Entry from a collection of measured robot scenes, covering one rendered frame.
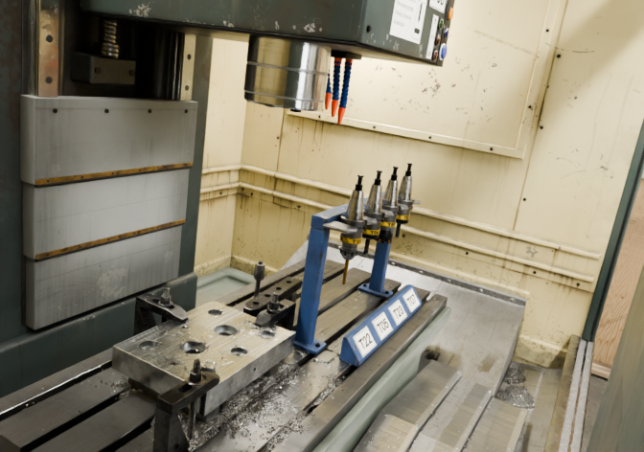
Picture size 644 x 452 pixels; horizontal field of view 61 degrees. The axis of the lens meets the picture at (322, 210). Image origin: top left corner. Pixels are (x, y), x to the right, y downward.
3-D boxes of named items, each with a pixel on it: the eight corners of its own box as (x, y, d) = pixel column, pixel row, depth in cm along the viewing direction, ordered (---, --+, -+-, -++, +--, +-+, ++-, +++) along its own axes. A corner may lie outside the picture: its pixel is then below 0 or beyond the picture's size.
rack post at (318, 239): (327, 347, 132) (344, 231, 125) (315, 355, 128) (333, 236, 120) (291, 333, 137) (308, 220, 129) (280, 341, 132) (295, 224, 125)
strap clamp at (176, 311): (187, 355, 120) (193, 293, 116) (176, 362, 117) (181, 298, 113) (144, 335, 126) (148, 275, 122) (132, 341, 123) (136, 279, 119)
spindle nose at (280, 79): (277, 101, 118) (284, 43, 115) (338, 112, 110) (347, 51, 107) (225, 98, 105) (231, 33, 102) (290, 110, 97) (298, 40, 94)
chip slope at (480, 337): (510, 365, 195) (527, 299, 189) (459, 479, 135) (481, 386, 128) (299, 290, 234) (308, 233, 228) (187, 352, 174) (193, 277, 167)
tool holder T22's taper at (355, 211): (348, 214, 129) (353, 186, 128) (366, 218, 128) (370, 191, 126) (341, 217, 125) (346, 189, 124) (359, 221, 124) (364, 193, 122)
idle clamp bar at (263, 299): (300, 301, 156) (303, 280, 155) (253, 335, 133) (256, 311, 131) (284, 296, 158) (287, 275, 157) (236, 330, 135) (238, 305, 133)
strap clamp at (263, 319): (290, 344, 131) (298, 286, 128) (259, 366, 120) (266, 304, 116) (279, 339, 133) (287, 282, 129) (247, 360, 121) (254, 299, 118)
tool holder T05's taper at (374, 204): (368, 207, 139) (373, 181, 137) (384, 211, 137) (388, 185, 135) (360, 210, 135) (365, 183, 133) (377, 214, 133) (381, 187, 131)
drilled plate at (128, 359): (291, 352, 119) (294, 332, 118) (204, 417, 94) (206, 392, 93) (210, 319, 130) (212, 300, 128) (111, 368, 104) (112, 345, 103)
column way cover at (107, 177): (184, 278, 161) (198, 101, 148) (34, 334, 120) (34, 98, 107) (172, 273, 163) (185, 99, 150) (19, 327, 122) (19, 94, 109)
